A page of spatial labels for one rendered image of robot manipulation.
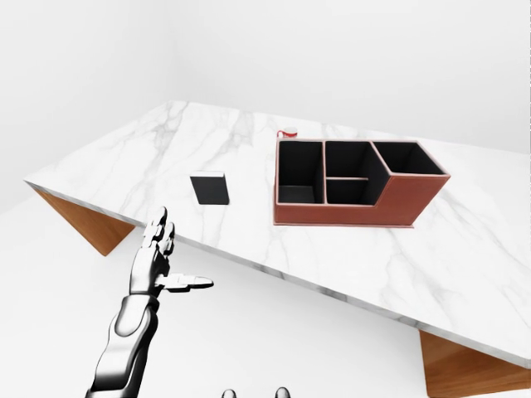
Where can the black book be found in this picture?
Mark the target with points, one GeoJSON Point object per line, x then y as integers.
{"type": "Point", "coordinates": [211, 190]}

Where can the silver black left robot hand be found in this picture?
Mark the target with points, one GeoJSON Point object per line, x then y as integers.
{"type": "Point", "coordinates": [146, 269]}

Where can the wooden table leg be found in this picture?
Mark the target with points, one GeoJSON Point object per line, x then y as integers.
{"type": "Point", "coordinates": [89, 224]}
{"type": "Point", "coordinates": [469, 367]}

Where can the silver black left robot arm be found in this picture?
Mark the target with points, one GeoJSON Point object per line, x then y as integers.
{"type": "Point", "coordinates": [124, 344]}

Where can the red-brown desk caddy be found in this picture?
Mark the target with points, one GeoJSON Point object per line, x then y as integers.
{"type": "Point", "coordinates": [348, 195]}

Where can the small dark rounded shape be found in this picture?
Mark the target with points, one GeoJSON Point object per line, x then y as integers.
{"type": "Point", "coordinates": [282, 392]}
{"type": "Point", "coordinates": [228, 394]}

